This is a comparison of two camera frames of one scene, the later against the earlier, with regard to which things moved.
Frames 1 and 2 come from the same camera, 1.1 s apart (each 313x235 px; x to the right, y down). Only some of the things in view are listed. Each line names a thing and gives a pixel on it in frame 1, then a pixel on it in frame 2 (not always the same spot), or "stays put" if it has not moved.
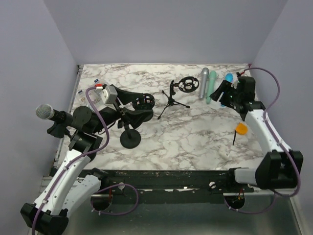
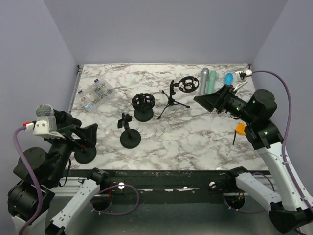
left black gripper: x=135 y=117 → x=88 y=136
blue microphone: x=228 y=78 stays put
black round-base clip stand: x=130 y=138 stays put
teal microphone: x=211 y=85 stays put
